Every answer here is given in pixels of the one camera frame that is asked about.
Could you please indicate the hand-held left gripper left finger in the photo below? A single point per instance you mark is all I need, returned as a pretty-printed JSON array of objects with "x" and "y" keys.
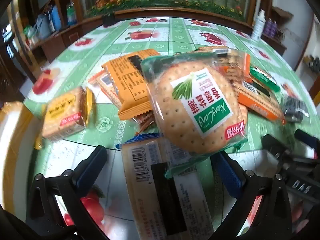
[{"x": 87, "y": 171}]

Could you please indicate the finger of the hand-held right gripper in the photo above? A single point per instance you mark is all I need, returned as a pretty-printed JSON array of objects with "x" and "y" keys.
[
  {"x": 273, "y": 147},
  {"x": 306, "y": 141}
]

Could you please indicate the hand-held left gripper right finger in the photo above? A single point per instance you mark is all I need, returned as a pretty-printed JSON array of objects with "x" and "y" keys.
[{"x": 227, "y": 177}]

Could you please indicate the grey snack packet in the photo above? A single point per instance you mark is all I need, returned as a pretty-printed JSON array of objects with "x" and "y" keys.
[{"x": 295, "y": 110}]

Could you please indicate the orange cracker packet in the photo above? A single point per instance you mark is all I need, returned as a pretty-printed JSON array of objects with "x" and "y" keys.
[{"x": 260, "y": 102}]

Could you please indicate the blue-edged cracker packet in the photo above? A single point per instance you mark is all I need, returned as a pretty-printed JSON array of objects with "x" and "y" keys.
[{"x": 142, "y": 170}]

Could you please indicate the yellow cracker packet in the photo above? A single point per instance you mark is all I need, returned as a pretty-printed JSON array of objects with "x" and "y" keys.
[{"x": 62, "y": 115}]

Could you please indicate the long green cracker packet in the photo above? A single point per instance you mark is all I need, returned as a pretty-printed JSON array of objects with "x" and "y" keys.
[{"x": 265, "y": 78}]

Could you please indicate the orange zigzag-edged packet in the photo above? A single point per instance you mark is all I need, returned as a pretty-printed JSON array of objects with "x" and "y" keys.
[{"x": 145, "y": 121}]

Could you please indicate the round cracker green packet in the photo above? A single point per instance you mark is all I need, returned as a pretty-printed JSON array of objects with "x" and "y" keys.
[{"x": 190, "y": 100}]

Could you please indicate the clear orange-edged cracker packet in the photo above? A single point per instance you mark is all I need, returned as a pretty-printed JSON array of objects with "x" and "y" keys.
[{"x": 102, "y": 81}]

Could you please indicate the orange printed snack packet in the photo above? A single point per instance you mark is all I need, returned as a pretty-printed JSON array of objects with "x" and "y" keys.
[{"x": 130, "y": 85}]

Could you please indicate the yellow tray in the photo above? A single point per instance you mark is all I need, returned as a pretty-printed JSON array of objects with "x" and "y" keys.
[{"x": 11, "y": 112}]

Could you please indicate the purple bottle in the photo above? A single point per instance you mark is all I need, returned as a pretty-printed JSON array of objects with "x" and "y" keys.
[
  {"x": 267, "y": 26},
  {"x": 274, "y": 28}
]

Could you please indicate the white bottle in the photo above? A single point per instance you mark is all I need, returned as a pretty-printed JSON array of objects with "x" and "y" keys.
[{"x": 257, "y": 25}]

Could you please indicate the brown cardboard box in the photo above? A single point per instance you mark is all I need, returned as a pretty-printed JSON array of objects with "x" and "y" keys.
[{"x": 282, "y": 13}]

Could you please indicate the green fruit-print tablecloth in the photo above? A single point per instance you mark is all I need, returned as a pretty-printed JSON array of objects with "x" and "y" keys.
[{"x": 175, "y": 37}]

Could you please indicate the green white box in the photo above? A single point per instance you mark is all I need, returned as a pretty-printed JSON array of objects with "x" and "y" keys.
[{"x": 28, "y": 33}]

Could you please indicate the grey-blue kettle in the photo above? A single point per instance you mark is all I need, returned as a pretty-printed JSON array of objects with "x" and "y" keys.
[{"x": 43, "y": 26}]

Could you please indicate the small black device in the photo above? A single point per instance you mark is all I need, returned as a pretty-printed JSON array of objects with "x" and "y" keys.
[{"x": 108, "y": 20}]

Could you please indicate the blue thermos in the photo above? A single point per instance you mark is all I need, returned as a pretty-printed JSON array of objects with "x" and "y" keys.
[{"x": 56, "y": 17}]

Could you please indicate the green labelled bottle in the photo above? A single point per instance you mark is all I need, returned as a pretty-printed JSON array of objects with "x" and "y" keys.
[{"x": 71, "y": 13}]

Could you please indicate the brown wooden wall cabinet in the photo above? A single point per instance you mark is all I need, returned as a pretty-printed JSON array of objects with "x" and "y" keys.
[{"x": 75, "y": 30}]

